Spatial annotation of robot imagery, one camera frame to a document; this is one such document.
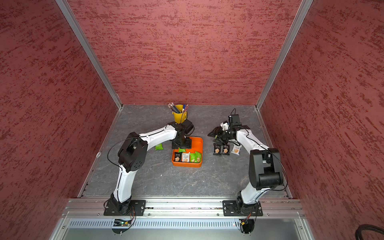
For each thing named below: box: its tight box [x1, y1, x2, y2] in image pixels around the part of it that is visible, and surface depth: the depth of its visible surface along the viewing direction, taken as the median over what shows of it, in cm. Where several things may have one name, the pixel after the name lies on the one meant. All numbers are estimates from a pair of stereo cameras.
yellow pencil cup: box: [172, 104, 188, 124], surface depth 109 cm
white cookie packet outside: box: [231, 144, 243, 156], surface depth 96 cm
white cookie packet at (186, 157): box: [182, 152, 190, 162], surface depth 92 cm
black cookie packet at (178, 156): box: [174, 152, 182, 162], surface depth 92 cm
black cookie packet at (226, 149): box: [222, 144, 230, 156], surface depth 96 cm
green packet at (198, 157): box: [194, 151, 202, 163], surface depth 91 cm
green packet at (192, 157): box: [190, 153, 196, 163], surface depth 92 cm
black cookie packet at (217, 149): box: [213, 143, 222, 157], surface depth 96 cm
